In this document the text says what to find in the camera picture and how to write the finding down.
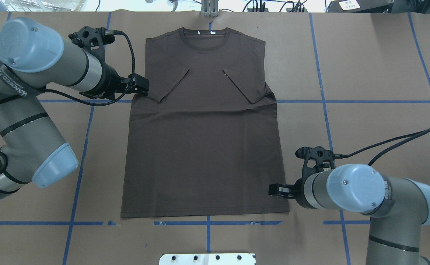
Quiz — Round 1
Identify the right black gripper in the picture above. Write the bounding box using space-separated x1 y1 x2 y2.
268 146 335 201

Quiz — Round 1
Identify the aluminium frame post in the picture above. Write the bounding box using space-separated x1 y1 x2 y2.
198 0 219 17

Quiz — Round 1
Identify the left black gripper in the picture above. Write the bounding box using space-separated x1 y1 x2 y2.
69 26 150 100

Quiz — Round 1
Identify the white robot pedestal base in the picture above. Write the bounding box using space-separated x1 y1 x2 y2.
159 253 256 265

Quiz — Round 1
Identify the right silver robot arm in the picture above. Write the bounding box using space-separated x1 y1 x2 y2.
269 146 430 265

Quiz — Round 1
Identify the dark brown t-shirt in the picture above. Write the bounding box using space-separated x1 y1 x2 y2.
120 28 290 218

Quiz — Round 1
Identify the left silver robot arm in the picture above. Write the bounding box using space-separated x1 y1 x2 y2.
0 17 149 199

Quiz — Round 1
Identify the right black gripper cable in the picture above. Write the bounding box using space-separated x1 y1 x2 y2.
333 128 430 167

